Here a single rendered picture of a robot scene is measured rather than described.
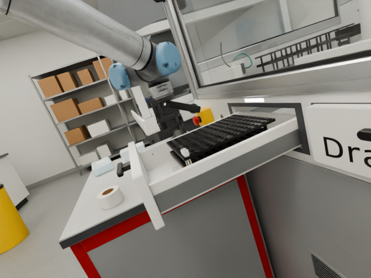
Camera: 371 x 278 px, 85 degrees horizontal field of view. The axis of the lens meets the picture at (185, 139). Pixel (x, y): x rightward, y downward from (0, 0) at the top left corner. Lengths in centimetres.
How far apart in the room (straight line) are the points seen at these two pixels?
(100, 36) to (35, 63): 465
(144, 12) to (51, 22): 96
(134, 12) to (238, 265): 131
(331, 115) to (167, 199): 30
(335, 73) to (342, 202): 25
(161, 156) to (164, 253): 32
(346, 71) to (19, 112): 515
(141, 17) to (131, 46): 87
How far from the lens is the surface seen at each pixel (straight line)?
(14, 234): 307
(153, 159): 60
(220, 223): 76
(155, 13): 137
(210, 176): 39
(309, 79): 42
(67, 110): 443
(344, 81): 39
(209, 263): 84
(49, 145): 513
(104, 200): 68
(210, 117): 83
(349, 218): 52
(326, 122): 41
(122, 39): 47
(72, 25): 44
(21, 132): 527
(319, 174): 50
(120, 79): 61
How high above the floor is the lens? 104
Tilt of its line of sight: 15 degrees down
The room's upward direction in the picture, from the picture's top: 19 degrees counter-clockwise
